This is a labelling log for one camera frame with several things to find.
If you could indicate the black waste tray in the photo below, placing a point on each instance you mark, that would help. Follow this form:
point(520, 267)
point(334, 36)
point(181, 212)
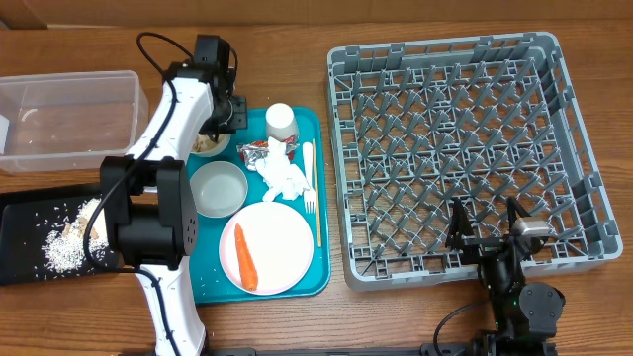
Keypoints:
point(23, 234)

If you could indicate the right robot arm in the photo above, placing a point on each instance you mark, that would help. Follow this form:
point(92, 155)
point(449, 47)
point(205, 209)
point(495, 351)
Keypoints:
point(526, 314)

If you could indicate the orange carrot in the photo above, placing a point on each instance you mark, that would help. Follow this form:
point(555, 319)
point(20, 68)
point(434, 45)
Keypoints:
point(247, 270)

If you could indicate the nut shells pile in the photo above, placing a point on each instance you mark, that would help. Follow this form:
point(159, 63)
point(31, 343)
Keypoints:
point(203, 143)

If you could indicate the clear plastic bin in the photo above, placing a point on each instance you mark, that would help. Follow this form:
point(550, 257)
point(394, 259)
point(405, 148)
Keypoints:
point(67, 121)

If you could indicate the white rice pile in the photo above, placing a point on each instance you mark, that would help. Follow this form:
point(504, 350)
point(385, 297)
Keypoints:
point(63, 247)

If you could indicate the grey bowl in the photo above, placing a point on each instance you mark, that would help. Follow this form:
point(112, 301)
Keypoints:
point(219, 189)

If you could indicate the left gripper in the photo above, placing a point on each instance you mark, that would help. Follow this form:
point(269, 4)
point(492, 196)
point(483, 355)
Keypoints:
point(238, 117)

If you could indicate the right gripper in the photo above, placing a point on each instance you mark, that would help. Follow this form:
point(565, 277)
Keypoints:
point(459, 234)

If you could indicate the wooden chopstick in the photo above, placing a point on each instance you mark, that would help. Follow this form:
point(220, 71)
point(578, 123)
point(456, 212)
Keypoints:
point(317, 198)

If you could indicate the teal plastic tray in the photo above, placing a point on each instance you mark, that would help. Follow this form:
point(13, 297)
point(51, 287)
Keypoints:
point(209, 281)

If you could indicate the crumpled white tissue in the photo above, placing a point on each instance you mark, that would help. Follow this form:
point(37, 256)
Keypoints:
point(281, 176)

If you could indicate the grey plastic dishwasher rack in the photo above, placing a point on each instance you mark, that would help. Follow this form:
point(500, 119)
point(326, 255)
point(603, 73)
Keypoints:
point(416, 126)

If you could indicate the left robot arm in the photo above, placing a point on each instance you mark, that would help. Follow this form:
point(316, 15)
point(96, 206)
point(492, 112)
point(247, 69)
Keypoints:
point(148, 204)

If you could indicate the white plastic fork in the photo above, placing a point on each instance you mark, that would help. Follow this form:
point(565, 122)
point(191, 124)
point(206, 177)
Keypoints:
point(310, 193)

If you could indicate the white paper cup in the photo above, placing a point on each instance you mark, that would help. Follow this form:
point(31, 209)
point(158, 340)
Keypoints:
point(281, 122)

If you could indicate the crumpled foil wrapper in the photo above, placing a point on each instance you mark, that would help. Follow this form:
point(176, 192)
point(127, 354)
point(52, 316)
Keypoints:
point(249, 153)

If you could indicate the white round plate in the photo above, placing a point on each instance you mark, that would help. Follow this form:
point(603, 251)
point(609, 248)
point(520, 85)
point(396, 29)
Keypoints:
point(279, 241)

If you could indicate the white bowl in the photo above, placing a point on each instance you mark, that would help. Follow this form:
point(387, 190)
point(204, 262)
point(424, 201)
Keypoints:
point(223, 141)

